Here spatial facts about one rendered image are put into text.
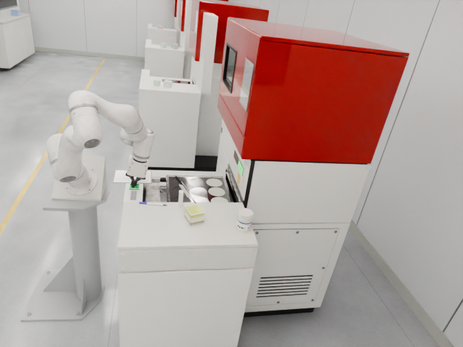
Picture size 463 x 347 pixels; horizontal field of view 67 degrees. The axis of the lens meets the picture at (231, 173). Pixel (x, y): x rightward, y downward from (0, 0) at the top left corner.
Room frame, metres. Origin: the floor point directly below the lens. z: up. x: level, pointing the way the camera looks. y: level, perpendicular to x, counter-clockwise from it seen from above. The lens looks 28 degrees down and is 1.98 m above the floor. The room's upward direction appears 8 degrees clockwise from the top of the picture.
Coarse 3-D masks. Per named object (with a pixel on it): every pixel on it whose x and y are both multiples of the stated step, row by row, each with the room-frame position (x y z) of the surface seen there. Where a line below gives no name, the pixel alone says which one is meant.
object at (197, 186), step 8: (176, 184) 1.81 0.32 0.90; (184, 184) 1.82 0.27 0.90; (192, 184) 1.84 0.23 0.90; (200, 184) 1.85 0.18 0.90; (224, 184) 1.89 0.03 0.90; (176, 192) 1.72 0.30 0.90; (192, 192) 1.74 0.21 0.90; (200, 192) 1.76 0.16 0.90; (208, 192) 1.77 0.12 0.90; (176, 200) 1.63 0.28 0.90; (184, 200) 1.64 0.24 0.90; (192, 200) 1.65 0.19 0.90; (200, 200) 1.67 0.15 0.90; (208, 200) 1.68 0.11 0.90
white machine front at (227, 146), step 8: (224, 128) 2.30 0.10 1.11; (224, 136) 2.26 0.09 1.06; (224, 144) 2.23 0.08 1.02; (232, 144) 2.01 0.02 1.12; (224, 152) 2.20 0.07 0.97; (232, 152) 1.98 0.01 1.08; (224, 160) 2.17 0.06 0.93; (232, 160) 1.95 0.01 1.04; (240, 160) 1.78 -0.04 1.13; (248, 160) 1.64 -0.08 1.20; (224, 168) 2.14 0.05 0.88; (232, 168) 1.93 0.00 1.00; (248, 168) 1.62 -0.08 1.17; (224, 176) 2.11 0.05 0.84; (240, 176) 1.73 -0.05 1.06; (248, 176) 1.61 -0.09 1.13; (240, 184) 1.71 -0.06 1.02; (248, 184) 1.61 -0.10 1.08; (240, 192) 1.68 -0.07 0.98; (248, 192) 1.61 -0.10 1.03
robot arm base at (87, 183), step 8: (88, 168) 1.73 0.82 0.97; (88, 176) 1.64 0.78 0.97; (96, 176) 1.71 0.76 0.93; (64, 184) 1.64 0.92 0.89; (72, 184) 1.56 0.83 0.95; (80, 184) 1.58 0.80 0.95; (88, 184) 1.66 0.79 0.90; (72, 192) 1.61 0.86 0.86; (80, 192) 1.62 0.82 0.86; (88, 192) 1.63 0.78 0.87
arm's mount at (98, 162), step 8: (88, 160) 1.77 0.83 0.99; (96, 160) 1.78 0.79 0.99; (104, 160) 1.79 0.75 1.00; (96, 168) 1.75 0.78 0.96; (104, 168) 1.77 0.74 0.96; (104, 176) 1.76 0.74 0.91; (56, 184) 1.63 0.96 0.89; (96, 184) 1.68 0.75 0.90; (104, 184) 1.75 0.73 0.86; (56, 192) 1.60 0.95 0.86; (64, 192) 1.61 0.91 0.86; (96, 192) 1.65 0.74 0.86; (88, 200) 1.61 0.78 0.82; (96, 200) 1.62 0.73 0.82
